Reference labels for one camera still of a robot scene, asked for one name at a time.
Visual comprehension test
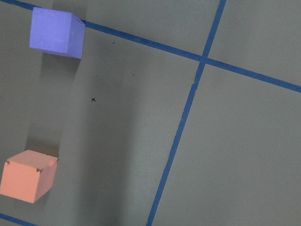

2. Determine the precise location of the purple block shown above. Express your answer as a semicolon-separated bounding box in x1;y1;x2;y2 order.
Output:
29;7;85;59

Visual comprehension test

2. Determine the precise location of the orange block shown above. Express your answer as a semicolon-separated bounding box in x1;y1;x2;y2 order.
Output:
0;150;58;203

